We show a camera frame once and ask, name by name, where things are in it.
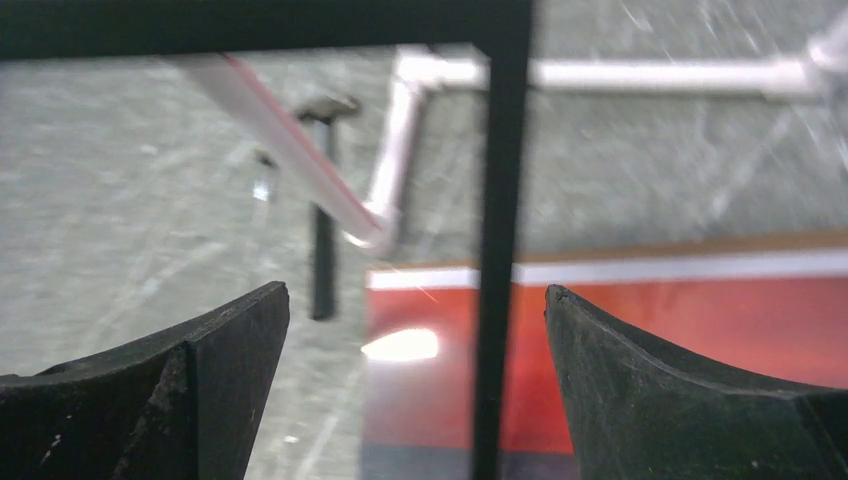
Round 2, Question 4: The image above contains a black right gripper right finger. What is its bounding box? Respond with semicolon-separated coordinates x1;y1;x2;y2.
545;285;847;479

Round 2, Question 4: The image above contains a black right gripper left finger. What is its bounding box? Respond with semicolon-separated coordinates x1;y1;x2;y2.
1;281;290;479

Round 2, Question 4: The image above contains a red sunset photo print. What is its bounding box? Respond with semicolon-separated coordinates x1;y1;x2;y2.
360;247;847;479

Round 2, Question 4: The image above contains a brown fibreboard backing board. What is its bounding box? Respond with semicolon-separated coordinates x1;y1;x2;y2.
397;228;848;270

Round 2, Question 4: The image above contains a black wooden picture frame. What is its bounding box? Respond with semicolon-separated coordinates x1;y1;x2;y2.
1;1;534;479

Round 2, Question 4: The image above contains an orange handled screwdriver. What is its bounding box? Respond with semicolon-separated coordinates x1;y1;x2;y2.
252;150;280;202

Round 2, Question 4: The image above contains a steel claw hammer black grip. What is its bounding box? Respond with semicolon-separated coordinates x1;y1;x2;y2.
297;95;361;321

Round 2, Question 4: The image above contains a white PVC pipe structure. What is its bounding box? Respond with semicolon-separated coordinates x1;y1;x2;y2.
172;22;847;255

